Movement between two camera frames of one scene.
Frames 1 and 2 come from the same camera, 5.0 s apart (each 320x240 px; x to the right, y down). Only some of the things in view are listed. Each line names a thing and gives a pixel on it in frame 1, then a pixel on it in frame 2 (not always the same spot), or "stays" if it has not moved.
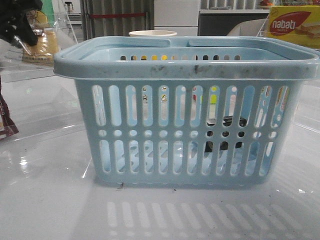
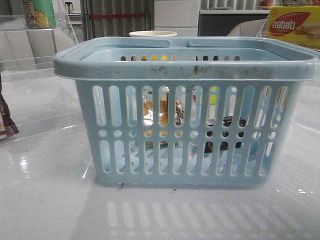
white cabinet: [181, 16] stays
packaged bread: [47, 45] -> [163, 114]
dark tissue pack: [228, 122] stays
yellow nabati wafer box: [298, 24] stays
